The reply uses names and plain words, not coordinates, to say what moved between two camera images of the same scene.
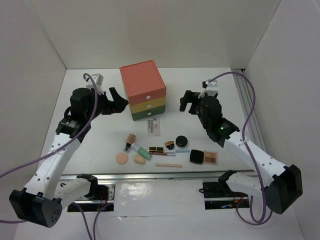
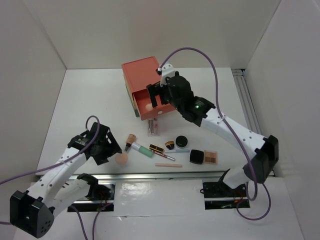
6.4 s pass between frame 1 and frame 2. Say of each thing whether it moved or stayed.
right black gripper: moved
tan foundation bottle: stayed
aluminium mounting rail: stayed
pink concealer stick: stayed
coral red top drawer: moved
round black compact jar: stayed
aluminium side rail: stayed
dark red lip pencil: moved
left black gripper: moved
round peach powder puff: stayed
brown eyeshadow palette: stayed
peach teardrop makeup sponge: moved
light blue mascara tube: stayed
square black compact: stayed
